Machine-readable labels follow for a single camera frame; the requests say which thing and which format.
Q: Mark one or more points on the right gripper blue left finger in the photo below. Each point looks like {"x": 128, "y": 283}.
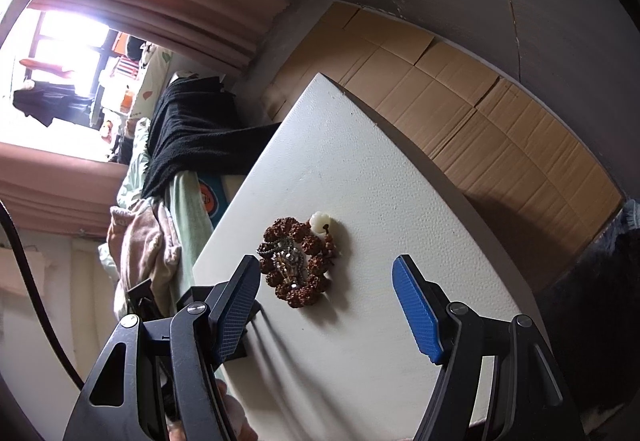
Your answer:
{"x": 233, "y": 308}

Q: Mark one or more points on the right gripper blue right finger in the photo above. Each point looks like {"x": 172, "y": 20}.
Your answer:
{"x": 425, "y": 307}

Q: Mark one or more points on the pink beige blanket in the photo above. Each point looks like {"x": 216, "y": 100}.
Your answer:
{"x": 143, "y": 243}

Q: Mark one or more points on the green bed sheet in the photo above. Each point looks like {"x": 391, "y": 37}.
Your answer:
{"x": 182, "y": 198}

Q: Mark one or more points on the white square table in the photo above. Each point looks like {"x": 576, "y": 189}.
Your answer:
{"x": 347, "y": 368}

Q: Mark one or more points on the left pink curtain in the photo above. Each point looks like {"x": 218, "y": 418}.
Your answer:
{"x": 58, "y": 194}

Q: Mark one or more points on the flattened cardboard on floor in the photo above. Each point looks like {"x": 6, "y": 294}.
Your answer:
{"x": 536, "y": 185}

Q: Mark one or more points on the black knitted throw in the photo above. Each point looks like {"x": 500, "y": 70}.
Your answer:
{"x": 196, "y": 127}

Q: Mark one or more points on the orange cup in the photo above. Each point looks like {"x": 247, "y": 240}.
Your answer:
{"x": 125, "y": 105}

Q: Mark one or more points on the hanging dark clothes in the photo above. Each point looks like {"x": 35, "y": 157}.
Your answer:
{"x": 46, "y": 101}

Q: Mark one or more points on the floral windowsill cushion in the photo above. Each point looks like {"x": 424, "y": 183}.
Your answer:
{"x": 151, "y": 80}

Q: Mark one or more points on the black item on windowsill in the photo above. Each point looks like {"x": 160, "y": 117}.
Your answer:
{"x": 134, "y": 48}

